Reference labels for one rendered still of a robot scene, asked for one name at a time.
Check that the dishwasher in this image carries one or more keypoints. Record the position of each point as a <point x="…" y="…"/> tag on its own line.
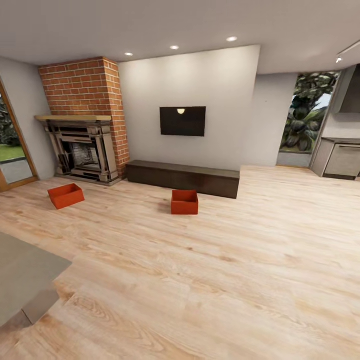
<point x="344" y="162"/>

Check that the wall mounted tv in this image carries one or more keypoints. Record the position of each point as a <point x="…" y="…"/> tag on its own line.
<point x="183" y="121"/>

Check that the door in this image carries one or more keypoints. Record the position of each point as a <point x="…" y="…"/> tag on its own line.
<point x="16" y="166"/>

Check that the storage box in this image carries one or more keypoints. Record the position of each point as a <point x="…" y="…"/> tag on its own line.
<point x="184" y="202"/>
<point x="66" y="195"/>

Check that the fixed window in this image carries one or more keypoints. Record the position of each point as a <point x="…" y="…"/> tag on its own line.
<point x="311" y="101"/>

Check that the wood fireplace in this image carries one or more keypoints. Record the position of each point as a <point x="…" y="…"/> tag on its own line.
<point x="84" y="150"/>

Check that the coffee table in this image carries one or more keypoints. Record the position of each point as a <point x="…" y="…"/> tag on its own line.
<point x="26" y="276"/>

